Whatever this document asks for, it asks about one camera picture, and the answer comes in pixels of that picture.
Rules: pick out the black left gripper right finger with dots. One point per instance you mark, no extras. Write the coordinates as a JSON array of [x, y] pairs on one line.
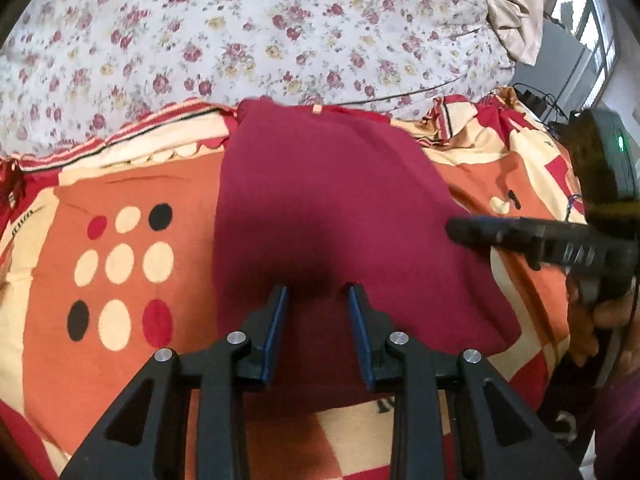
[[496, 434]]

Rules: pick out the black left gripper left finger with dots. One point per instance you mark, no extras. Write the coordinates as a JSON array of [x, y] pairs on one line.
[[142, 434]]

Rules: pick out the dark red garment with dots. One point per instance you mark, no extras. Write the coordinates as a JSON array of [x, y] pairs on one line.
[[318, 201]]

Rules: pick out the person's right hand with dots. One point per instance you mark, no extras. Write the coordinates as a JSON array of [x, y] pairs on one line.
[[583, 321]]

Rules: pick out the orange red patterned blanket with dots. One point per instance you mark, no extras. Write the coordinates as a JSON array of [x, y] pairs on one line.
[[107, 256]]

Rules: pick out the white floral quilt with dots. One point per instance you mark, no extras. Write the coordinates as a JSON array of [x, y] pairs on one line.
[[74, 69]]

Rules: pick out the window with frame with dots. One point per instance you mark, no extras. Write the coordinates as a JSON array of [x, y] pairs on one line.
[[591, 23]]

